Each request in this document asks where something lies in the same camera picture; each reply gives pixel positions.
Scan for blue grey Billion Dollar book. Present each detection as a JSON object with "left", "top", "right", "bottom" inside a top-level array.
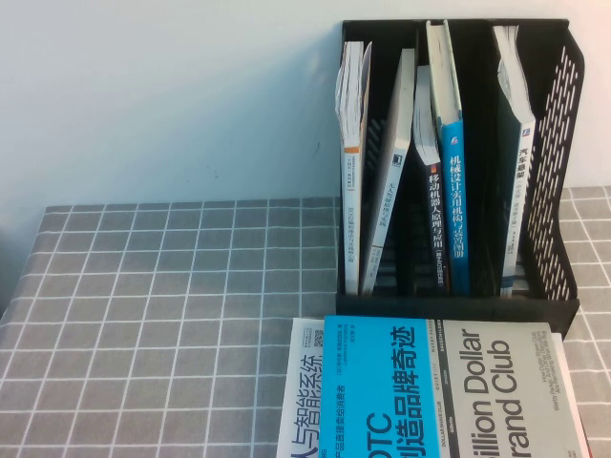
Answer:
[{"left": 323, "top": 314, "right": 581, "bottom": 458}]

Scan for white book orange spine mark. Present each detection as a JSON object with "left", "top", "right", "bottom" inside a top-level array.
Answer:
[{"left": 335, "top": 40, "right": 373, "bottom": 295}]

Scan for grey white thin book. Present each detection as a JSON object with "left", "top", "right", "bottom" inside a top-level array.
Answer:
[{"left": 360, "top": 47, "right": 416, "bottom": 296}]

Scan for black spine robotics book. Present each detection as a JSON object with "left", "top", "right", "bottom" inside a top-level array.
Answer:
[{"left": 412, "top": 64, "right": 453, "bottom": 292}]

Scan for black mesh book stand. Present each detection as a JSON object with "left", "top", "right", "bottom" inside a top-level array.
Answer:
[{"left": 335, "top": 18, "right": 593, "bottom": 335}]

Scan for blue spine mechanical design book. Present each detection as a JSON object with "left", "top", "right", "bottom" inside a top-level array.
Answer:
[{"left": 425, "top": 19, "right": 472, "bottom": 296}]

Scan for white spine car suspension book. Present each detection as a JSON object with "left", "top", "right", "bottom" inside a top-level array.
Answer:
[{"left": 491, "top": 24, "right": 538, "bottom": 295}]

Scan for white intelligent systems magazine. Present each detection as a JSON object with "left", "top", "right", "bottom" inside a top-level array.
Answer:
[{"left": 275, "top": 317, "right": 591, "bottom": 458}]

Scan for grey checked tablecloth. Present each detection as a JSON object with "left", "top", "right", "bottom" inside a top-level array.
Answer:
[{"left": 0, "top": 185, "right": 611, "bottom": 458}]

